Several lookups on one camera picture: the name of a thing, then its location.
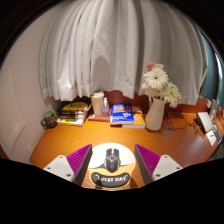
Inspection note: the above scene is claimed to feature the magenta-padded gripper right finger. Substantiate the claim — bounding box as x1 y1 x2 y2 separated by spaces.
133 143 184 186

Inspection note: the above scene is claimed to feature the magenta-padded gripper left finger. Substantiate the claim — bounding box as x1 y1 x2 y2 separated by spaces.
43 143 94 187

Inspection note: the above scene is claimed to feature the grey and black computer mouse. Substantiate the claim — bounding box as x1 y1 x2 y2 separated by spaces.
103 147 122 174

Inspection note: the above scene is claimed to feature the white yellow black mouse pad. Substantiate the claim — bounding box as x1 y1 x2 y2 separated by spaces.
87 142 137 191

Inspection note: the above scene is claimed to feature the yellow and white book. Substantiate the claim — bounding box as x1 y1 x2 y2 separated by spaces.
55 116 88 127

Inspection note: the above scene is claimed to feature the green and black mug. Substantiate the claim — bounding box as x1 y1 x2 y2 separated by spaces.
40 110 58 130

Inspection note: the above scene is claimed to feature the white ceramic vase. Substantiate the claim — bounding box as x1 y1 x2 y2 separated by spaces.
144 96 167 132

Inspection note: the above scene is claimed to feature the orange and yellow book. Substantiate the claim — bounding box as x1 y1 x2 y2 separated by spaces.
121 105 147 129

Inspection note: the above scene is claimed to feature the white paper sheet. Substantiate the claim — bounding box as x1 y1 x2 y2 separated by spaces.
205 129 218 147

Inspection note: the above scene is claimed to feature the red-brown book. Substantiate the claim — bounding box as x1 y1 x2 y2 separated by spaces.
87 113 112 122

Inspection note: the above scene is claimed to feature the silver laptop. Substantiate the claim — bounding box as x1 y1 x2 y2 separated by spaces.
196 111 215 134

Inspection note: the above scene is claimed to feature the yellow and black book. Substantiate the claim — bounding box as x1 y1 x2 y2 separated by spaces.
57 101 92 114

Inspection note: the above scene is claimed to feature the clear sanitizer bottle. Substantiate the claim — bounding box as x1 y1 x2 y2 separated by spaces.
101 97 110 118

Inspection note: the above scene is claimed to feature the cream travel tumbler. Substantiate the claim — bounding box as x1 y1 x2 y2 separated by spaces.
90 89 105 116

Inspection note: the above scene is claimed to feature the white flower bouquet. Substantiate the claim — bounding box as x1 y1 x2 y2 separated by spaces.
141 62 183 109

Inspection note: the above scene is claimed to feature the white curtain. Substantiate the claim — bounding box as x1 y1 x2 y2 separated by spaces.
38 0 209 107

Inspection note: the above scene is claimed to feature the black cable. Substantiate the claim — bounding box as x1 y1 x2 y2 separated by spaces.
163 111 189 131

